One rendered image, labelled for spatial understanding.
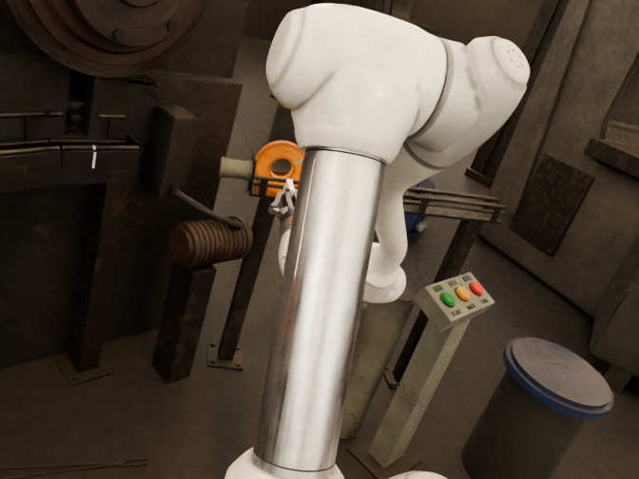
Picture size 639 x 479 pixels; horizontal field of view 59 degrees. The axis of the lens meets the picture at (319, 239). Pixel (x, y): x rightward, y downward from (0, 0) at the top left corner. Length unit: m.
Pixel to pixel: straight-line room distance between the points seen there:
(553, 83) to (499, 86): 2.88
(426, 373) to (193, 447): 0.67
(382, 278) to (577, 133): 2.44
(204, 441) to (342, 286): 1.11
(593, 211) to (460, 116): 2.70
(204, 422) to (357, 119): 1.26
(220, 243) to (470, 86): 1.01
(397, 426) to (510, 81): 1.19
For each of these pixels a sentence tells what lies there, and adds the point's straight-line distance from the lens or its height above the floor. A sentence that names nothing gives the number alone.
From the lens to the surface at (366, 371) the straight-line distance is 1.66.
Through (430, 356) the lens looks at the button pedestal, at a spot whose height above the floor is 0.42.
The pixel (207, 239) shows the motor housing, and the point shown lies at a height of 0.51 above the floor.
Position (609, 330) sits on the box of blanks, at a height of 0.25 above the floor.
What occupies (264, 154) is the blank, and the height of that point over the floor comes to 0.74.
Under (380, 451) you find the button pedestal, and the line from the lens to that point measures 1.79.
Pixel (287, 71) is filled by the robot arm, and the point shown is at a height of 1.12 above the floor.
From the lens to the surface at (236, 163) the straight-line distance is 1.61.
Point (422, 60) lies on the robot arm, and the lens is 0.69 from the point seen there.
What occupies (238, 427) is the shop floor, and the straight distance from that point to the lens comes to 1.75.
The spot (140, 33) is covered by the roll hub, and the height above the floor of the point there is 1.00.
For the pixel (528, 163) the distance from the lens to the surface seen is 3.60.
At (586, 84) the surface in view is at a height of 1.12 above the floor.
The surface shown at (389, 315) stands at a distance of 1.56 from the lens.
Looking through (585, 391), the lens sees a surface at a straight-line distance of 1.78.
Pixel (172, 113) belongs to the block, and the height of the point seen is 0.80.
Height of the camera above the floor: 1.22
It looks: 24 degrees down
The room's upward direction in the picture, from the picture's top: 19 degrees clockwise
